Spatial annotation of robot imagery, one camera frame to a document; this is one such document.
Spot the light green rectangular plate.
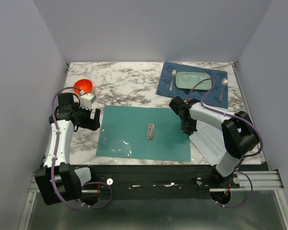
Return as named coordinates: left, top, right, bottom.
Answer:
left=175, top=72, right=212, bottom=91

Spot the aluminium frame rail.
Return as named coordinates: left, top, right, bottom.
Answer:
left=28, top=171, right=284, bottom=193

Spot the orange plastic bowl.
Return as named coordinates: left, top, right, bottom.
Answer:
left=74, top=79, right=93, bottom=95

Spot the teal plastic file folder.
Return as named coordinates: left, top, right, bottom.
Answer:
left=96, top=105, right=191, bottom=162

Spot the silver spoon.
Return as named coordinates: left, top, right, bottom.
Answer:
left=219, top=78, right=228, bottom=101

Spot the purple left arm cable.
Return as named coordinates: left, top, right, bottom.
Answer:
left=49, top=86, right=113, bottom=211

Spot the silver metal folder clip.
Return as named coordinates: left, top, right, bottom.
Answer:
left=147, top=123, right=155, bottom=140

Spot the black mounting base rail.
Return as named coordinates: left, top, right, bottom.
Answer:
left=89, top=165, right=240, bottom=200

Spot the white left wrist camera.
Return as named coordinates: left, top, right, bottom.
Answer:
left=80, top=93, right=96, bottom=110

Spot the blue patterned placemat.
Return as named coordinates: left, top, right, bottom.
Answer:
left=156, top=62, right=228, bottom=109

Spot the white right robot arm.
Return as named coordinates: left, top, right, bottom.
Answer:
left=169, top=96, right=262, bottom=188

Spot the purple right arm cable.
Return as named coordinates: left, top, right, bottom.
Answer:
left=186, top=78, right=264, bottom=208

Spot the silver fork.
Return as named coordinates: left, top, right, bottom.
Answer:
left=169, top=69, right=177, bottom=91

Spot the printed paper stack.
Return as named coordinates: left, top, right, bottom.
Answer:
left=189, top=121, right=226, bottom=166

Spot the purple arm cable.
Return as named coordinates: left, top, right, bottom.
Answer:
left=186, top=78, right=264, bottom=208
left=49, top=86, right=113, bottom=211

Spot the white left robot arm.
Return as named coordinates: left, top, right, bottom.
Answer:
left=35, top=92, right=101, bottom=205

